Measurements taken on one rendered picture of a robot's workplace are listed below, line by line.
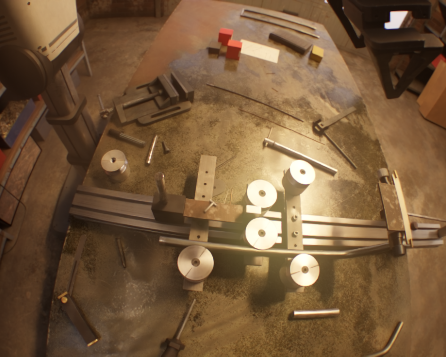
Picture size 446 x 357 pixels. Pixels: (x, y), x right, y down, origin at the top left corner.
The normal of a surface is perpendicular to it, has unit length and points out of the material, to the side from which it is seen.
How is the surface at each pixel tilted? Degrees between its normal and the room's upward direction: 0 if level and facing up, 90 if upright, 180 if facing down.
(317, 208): 0
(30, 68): 90
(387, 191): 0
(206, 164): 0
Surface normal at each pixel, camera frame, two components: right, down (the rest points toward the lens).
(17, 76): -0.05, 0.87
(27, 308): 0.13, -0.49
